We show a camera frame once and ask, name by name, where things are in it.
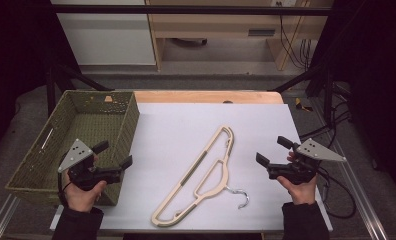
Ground wooden desk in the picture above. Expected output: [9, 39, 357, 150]
[145, 0, 334, 72]

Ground white cabinet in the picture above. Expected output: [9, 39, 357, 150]
[50, 0, 157, 67]

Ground green woven basket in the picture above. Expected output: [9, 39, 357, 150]
[5, 89, 141, 207]

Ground beige clothes hanger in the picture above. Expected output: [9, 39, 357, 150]
[150, 124, 251, 228]

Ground black hanging cables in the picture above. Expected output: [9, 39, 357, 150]
[275, 1, 314, 71]

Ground person's right hand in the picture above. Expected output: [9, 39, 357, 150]
[276, 151, 319, 206]

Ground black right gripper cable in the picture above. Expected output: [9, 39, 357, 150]
[317, 166, 358, 220]

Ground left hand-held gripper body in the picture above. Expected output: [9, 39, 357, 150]
[57, 138, 124, 192]

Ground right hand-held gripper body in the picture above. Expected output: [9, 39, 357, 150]
[266, 137, 348, 185]

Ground black horizontal frame bar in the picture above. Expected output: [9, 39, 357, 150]
[50, 4, 334, 17]

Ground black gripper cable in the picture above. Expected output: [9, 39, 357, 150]
[317, 166, 358, 220]
[57, 171, 70, 208]

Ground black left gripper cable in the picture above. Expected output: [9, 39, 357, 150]
[57, 171, 70, 208]

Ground black frame strut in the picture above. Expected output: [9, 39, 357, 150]
[45, 63, 115, 116]
[269, 63, 335, 125]

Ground yellow and black tool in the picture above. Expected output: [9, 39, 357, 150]
[294, 97, 314, 113]

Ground person's left hand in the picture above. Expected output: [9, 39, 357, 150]
[63, 175, 108, 213]

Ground black floor cables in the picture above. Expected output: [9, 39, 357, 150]
[299, 83, 354, 141]

